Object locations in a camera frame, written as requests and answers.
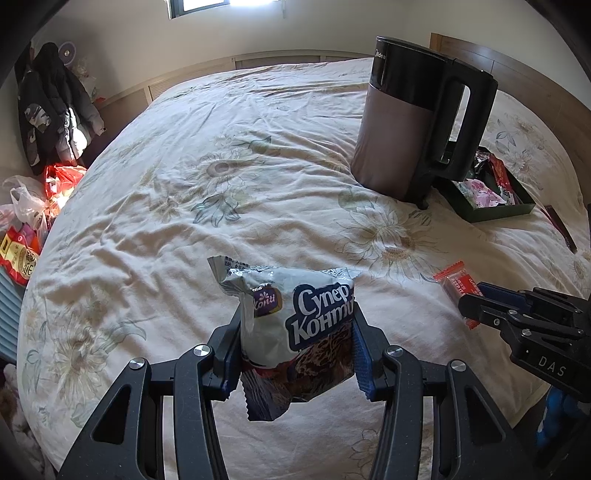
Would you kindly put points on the pink snack packet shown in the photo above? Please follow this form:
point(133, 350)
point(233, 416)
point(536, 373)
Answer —
point(480, 193)

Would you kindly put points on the light blue ribbed suitcase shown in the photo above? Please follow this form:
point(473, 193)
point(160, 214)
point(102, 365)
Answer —
point(9, 314)

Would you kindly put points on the white brown cookie packet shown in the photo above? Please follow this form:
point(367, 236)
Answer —
point(277, 332)

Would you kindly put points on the small red snack packet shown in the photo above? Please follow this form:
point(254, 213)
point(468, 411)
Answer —
point(455, 284)

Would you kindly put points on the green cardboard tray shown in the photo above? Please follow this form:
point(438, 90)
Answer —
point(489, 213)

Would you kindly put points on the white plastic bag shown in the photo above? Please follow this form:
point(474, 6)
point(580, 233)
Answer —
point(27, 198)

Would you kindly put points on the black camouflage jacket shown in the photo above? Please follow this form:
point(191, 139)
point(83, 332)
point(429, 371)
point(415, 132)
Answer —
point(32, 129)

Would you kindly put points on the red yellow packet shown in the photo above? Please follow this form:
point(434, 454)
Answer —
point(18, 256)

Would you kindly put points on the dark red snack stick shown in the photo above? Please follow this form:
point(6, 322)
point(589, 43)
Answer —
point(561, 228)

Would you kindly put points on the beige fluffy cloth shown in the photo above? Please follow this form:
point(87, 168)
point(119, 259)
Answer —
point(11, 415)

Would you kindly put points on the floral bed sheet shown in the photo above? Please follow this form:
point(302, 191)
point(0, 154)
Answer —
point(184, 207)

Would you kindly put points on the person's right hand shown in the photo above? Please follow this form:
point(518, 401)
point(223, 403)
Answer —
point(556, 415)

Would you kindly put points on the small white fan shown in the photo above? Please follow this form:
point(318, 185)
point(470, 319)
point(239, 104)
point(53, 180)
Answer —
point(67, 50)

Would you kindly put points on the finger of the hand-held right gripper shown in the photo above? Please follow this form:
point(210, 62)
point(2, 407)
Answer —
point(485, 310)
point(501, 293)

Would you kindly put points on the wooden headboard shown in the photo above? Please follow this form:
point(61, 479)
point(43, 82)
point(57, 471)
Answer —
point(521, 64)

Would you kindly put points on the hanging plastic bag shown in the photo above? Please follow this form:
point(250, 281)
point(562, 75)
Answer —
point(85, 76)

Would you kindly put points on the window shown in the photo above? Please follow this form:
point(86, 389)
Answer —
point(198, 7)

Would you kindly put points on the dark puffer jacket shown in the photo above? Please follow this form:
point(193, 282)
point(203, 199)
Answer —
point(64, 101)

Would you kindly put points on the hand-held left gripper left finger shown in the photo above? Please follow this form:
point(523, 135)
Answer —
point(228, 369)

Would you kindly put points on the long red snack packet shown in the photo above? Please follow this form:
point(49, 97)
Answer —
point(499, 175)

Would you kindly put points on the red plastic bag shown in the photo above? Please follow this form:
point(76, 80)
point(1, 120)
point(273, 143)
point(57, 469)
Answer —
point(62, 180)

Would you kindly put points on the black electric kettle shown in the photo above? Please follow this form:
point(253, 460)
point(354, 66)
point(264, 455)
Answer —
point(392, 138)

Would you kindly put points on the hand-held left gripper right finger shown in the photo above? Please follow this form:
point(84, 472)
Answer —
point(362, 364)

